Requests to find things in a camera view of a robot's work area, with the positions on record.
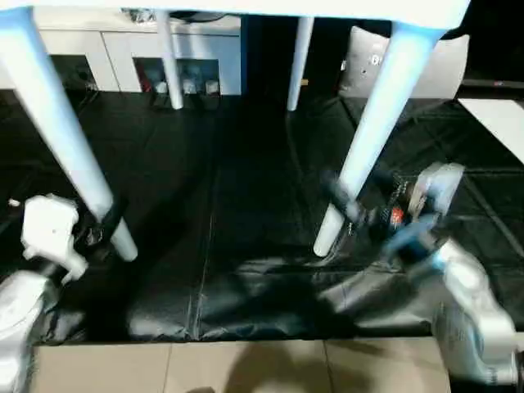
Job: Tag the black furniture with yellow label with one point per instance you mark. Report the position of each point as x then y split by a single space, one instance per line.
274 57

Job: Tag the white glass-door cabinet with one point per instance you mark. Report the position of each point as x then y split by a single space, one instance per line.
115 53

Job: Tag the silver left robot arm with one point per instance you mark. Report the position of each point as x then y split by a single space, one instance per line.
20 327

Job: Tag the black work mat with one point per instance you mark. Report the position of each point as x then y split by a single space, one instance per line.
229 188

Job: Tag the white flat panel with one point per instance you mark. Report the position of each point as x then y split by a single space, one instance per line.
495 123

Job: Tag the grey round appliance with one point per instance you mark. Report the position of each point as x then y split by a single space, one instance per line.
196 14

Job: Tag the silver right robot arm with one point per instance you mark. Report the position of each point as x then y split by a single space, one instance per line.
467 311

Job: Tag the grey cushion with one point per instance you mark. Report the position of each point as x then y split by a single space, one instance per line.
450 70

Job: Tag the white plastic table leg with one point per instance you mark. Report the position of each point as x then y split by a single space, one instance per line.
169 61
300 61
57 123
377 123

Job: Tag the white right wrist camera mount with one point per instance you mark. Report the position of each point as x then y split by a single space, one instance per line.
430 201

